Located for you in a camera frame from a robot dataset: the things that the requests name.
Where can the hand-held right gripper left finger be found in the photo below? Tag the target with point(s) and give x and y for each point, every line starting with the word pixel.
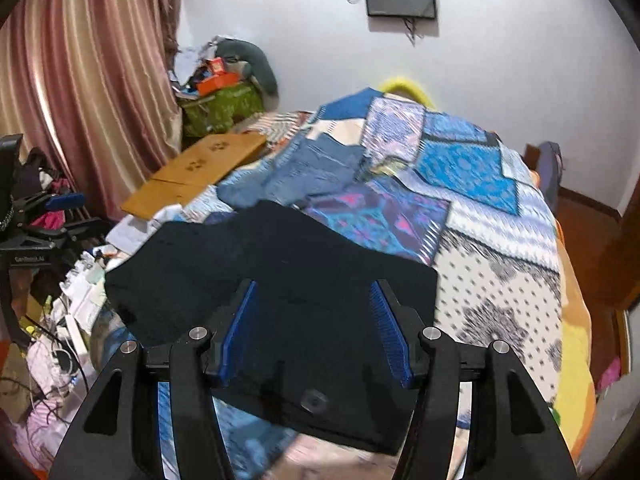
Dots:
pixel 235 340

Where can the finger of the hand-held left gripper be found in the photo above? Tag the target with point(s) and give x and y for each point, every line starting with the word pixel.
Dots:
pixel 65 202
pixel 75 232

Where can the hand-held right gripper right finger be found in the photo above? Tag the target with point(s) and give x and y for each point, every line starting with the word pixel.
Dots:
pixel 395 342

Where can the black pants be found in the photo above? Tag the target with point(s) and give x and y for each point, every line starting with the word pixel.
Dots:
pixel 280 270

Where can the pink clothes on rack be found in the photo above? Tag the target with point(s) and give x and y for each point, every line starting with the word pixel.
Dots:
pixel 52 195

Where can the pile of papers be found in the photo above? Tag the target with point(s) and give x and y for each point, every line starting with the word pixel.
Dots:
pixel 65 320

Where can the blue patchwork blanket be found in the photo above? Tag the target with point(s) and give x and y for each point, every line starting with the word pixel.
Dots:
pixel 475 240

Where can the striped pink curtain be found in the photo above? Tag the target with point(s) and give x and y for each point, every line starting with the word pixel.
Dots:
pixel 85 70

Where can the wooden lap table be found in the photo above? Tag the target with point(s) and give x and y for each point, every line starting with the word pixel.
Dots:
pixel 200 165

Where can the orange yellow duvet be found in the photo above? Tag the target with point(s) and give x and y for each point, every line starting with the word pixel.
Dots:
pixel 575 350

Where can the blue jeans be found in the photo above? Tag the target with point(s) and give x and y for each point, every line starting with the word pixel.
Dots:
pixel 300 170

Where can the green patterned storage box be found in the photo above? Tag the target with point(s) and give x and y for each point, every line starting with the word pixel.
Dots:
pixel 222 107

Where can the orange box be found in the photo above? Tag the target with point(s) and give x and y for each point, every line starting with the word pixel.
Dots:
pixel 217 82

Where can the red box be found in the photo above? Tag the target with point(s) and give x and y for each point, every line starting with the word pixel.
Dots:
pixel 217 66

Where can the striped bedsheet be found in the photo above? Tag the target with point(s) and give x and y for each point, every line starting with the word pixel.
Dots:
pixel 280 122

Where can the grey plush toy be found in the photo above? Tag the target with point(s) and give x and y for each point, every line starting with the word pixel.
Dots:
pixel 260 62

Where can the yellow foam bed guard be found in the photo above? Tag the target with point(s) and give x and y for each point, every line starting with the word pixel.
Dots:
pixel 405 85

